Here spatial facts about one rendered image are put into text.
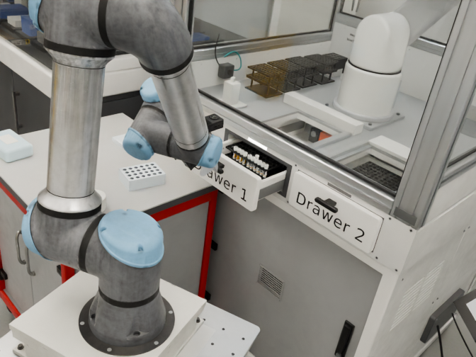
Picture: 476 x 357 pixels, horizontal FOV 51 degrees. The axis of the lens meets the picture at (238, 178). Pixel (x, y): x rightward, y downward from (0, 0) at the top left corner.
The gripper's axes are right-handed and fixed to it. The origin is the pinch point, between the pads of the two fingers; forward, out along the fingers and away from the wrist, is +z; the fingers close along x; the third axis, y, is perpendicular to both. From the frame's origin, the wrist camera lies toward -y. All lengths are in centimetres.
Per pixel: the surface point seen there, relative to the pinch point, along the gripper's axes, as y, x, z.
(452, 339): -33, 58, 135
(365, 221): -13.0, 42.4, 10.5
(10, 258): 63, -57, 23
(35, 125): 21, -121, 32
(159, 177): 10.5, -18.7, 8.1
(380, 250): -11, 48, 17
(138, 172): 13.9, -23.5, 4.7
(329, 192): -14.2, 29.7, 8.8
